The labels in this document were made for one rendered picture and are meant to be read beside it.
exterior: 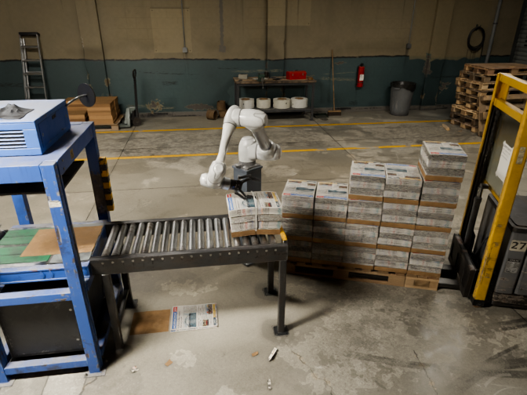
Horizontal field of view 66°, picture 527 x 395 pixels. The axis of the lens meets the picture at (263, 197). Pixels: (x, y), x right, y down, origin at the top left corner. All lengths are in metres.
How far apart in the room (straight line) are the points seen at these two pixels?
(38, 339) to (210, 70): 7.63
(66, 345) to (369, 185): 2.60
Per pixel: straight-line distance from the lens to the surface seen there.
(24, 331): 3.26
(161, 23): 9.77
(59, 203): 2.54
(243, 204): 2.91
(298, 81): 9.30
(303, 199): 3.58
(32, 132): 2.62
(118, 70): 9.98
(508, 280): 3.96
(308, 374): 3.10
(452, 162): 3.52
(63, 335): 3.21
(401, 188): 3.54
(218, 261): 2.87
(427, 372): 3.31
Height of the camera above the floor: 2.31
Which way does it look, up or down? 25 degrees down
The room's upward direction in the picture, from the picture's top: straight up
